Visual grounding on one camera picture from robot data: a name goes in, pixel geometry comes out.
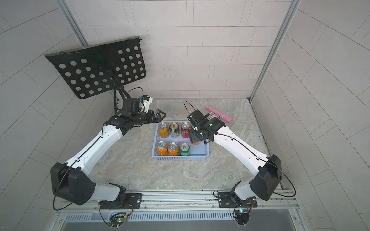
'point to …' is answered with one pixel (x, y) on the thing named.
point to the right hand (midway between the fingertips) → (195, 135)
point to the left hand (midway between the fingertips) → (163, 113)
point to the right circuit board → (242, 216)
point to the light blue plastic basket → (201, 151)
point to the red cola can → (185, 128)
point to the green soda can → (185, 149)
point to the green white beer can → (174, 130)
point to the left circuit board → (117, 220)
